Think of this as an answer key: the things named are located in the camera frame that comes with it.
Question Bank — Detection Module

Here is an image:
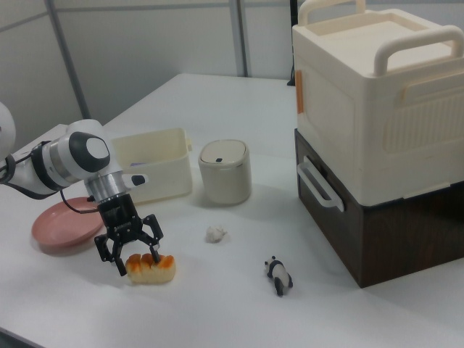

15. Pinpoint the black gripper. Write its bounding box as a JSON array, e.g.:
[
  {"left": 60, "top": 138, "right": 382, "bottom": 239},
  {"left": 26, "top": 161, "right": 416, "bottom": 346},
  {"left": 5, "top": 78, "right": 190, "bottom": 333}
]
[{"left": 94, "top": 193, "right": 165, "bottom": 278}]

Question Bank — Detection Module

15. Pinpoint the toy bread loaf orange glaze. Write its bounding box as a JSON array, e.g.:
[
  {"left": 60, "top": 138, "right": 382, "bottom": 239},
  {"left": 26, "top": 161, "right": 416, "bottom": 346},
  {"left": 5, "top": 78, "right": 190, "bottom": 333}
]
[{"left": 125, "top": 253, "right": 178, "bottom": 285}]

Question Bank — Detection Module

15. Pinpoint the pink plastic plate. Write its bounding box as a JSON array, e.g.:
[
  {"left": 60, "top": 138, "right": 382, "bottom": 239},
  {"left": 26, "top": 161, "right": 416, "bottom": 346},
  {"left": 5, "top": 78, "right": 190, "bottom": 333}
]
[{"left": 30, "top": 196, "right": 107, "bottom": 250}]

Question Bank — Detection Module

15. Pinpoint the cream open plastic bin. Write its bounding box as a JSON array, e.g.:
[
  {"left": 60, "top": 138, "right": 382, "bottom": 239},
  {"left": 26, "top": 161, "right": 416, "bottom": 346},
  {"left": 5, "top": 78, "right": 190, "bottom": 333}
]
[{"left": 110, "top": 126, "right": 194, "bottom": 204}]

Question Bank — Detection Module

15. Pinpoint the small white crumpled paper ball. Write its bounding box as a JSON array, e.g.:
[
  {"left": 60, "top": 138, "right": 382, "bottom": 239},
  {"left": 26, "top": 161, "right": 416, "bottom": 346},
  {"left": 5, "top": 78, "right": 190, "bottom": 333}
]
[{"left": 204, "top": 224, "right": 228, "bottom": 244}]

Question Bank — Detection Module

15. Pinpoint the small beige lidded trash can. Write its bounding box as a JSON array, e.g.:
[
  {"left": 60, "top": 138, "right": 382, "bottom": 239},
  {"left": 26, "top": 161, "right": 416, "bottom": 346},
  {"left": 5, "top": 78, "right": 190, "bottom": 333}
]
[{"left": 197, "top": 139, "right": 253, "bottom": 207}]

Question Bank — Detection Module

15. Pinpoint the black white panda figurine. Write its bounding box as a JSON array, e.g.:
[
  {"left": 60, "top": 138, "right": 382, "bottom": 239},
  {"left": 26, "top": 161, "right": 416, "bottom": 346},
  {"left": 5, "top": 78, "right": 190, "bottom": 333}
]
[{"left": 263, "top": 254, "right": 294, "bottom": 297}]

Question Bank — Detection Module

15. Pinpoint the orange tape strip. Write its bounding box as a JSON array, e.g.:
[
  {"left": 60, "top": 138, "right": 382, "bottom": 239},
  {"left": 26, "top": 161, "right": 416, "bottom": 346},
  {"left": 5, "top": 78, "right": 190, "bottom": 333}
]
[{"left": 296, "top": 70, "right": 306, "bottom": 115}]

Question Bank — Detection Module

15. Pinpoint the dark brown drawer box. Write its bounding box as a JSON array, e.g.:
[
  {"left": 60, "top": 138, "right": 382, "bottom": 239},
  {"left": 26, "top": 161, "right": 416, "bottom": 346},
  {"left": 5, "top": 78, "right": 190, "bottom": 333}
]
[{"left": 294, "top": 128, "right": 464, "bottom": 289}]

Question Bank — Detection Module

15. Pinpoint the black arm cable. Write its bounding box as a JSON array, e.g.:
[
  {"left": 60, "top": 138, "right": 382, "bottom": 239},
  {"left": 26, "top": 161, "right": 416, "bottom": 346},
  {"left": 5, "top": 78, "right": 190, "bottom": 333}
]
[{"left": 0, "top": 143, "right": 101, "bottom": 215}]

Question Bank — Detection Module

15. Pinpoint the cream storage box with handles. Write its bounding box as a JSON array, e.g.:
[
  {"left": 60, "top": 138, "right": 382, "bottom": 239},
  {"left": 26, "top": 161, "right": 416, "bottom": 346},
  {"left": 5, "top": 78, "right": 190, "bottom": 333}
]
[{"left": 291, "top": 0, "right": 464, "bottom": 199}]

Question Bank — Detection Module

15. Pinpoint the black camera stand pole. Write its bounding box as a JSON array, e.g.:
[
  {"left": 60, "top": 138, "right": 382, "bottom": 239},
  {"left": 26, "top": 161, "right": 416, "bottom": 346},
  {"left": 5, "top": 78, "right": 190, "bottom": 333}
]
[{"left": 287, "top": 0, "right": 299, "bottom": 87}]

